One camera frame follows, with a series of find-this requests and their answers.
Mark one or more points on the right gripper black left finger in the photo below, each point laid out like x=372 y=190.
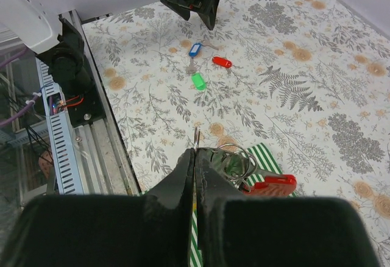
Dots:
x=152 y=229

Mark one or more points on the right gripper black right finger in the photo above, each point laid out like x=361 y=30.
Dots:
x=235 y=229

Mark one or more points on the blue tagged key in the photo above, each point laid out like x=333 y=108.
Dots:
x=196 y=48

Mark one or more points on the red handled silver keyring carabiner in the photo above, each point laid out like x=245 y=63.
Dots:
x=240 y=168

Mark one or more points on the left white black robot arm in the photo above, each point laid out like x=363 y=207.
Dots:
x=37 y=28

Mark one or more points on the red tagged key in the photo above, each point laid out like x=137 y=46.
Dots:
x=222 y=62

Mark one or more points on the green tagged key on table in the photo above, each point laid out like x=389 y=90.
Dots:
x=196 y=77

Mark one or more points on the green striped cloth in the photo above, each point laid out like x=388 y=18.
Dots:
x=187 y=194

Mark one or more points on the floral table mat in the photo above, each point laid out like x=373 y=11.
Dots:
x=309 y=83

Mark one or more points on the aluminium front rail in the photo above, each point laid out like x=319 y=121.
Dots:
x=102 y=160

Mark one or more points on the white slotted cable duct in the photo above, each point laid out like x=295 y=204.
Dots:
x=60 y=134

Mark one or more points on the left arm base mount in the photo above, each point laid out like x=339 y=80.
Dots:
x=82 y=96

